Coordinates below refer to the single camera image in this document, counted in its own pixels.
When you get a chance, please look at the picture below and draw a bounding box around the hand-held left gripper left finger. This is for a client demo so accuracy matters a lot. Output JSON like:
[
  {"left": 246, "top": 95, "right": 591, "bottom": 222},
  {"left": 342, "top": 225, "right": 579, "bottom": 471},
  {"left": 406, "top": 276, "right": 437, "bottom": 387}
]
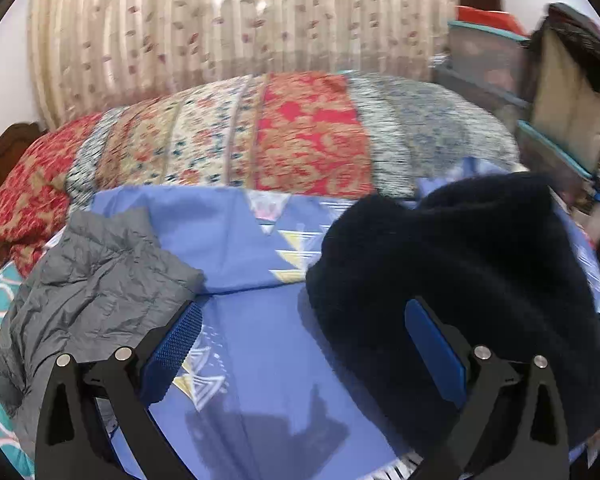
[{"left": 34, "top": 300, "right": 204, "bottom": 480}]

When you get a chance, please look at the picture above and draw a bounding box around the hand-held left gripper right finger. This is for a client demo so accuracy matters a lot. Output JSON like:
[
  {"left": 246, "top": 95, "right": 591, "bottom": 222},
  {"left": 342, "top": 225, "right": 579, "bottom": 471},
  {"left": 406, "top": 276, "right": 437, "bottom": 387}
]
[{"left": 404, "top": 296, "right": 571, "bottom": 480}]

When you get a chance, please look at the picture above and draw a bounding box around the dark navy fleece garment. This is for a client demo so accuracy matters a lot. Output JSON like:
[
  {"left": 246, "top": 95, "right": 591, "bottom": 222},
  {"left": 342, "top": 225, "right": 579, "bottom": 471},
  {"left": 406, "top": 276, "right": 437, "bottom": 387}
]
[{"left": 305, "top": 172, "right": 600, "bottom": 453}]

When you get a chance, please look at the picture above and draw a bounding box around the blue printed bedsheet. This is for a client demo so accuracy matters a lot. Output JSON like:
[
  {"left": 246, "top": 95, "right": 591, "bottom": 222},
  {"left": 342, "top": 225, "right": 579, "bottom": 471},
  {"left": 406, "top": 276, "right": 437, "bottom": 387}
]
[{"left": 45, "top": 157, "right": 600, "bottom": 480}]

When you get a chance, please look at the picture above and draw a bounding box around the grey puffer jacket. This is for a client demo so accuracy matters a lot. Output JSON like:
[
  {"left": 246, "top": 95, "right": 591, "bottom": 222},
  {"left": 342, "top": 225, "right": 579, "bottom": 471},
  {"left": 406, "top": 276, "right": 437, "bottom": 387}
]
[{"left": 0, "top": 208, "right": 205, "bottom": 473}]

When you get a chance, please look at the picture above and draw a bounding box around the teal wavy patterned cloth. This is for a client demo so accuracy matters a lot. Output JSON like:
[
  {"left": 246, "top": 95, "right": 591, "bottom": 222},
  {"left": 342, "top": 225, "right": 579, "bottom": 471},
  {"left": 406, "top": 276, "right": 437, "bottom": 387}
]
[{"left": 0, "top": 260, "right": 36, "bottom": 478}]

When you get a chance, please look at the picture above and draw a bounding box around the red floral patchwork quilt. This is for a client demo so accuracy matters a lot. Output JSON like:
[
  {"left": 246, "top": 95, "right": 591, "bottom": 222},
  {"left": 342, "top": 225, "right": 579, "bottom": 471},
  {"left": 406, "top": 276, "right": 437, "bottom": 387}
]
[{"left": 0, "top": 71, "right": 523, "bottom": 278}]

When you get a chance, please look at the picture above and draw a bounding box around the carved wooden headboard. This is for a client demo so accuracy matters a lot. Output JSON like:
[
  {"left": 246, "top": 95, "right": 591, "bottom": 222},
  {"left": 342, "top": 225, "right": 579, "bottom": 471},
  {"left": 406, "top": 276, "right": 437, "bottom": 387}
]
[{"left": 0, "top": 121, "right": 48, "bottom": 211}]

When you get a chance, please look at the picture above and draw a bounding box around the cream floral striped curtain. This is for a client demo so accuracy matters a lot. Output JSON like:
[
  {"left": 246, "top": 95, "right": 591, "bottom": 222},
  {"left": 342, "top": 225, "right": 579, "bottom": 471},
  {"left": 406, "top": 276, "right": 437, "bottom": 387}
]
[{"left": 27, "top": 0, "right": 461, "bottom": 131}]

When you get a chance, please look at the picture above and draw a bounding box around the red cloth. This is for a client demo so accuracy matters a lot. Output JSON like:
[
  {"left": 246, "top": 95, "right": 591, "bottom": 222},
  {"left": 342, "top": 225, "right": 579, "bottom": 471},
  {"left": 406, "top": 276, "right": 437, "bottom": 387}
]
[{"left": 455, "top": 5, "right": 520, "bottom": 37}]

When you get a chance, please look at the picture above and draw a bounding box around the dark cloth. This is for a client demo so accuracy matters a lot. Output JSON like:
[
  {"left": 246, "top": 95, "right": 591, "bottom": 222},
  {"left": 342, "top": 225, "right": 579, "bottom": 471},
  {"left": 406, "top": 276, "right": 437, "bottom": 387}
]
[{"left": 544, "top": 2, "right": 600, "bottom": 93}]

